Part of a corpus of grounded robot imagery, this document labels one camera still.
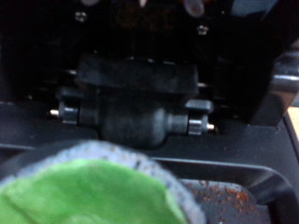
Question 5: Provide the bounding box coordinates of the black Keurig coffee machine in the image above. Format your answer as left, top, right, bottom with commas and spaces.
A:
0, 0, 299, 224

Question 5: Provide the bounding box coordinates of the coffee pod with green top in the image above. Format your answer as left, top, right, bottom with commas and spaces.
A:
0, 139, 207, 224

